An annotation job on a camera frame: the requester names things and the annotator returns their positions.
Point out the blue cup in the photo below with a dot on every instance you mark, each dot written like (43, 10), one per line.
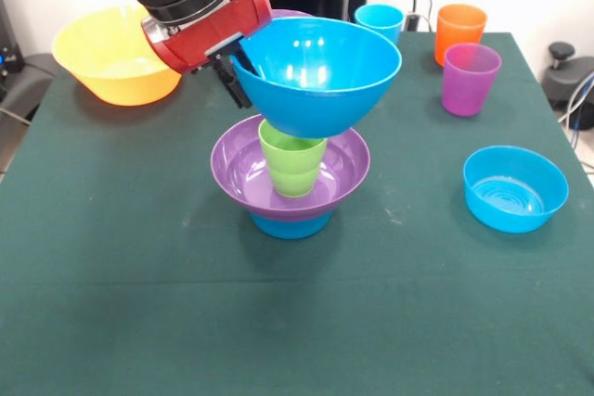
(378, 20)

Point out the green cup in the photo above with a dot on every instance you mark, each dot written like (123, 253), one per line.
(294, 182)
(290, 159)

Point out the small blue bowl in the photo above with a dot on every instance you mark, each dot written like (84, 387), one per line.
(510, 201)
(290, 230)

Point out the large deep blue bowl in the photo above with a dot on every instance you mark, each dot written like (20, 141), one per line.
(315, 104)

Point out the orange cup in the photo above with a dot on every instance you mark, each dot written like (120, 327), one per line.
(459, 29)

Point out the dark green tablecloth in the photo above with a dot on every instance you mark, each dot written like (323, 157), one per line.
(297, 298)

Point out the black power strip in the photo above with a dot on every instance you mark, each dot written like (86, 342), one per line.
(412, 22)

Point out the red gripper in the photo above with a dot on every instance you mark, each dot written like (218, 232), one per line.
(213, 34)

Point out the black knobbed equipment base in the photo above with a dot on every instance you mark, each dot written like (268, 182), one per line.
(566, 80)

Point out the black electronic device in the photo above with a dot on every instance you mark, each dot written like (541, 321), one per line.
(9, 34)

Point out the purple cup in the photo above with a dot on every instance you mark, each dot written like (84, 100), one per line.
(468, 85)

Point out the yellow bowl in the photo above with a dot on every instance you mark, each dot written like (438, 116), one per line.
(107, 62)

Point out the purple bowl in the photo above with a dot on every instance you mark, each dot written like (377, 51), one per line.
(287, 14)
(343, 169)

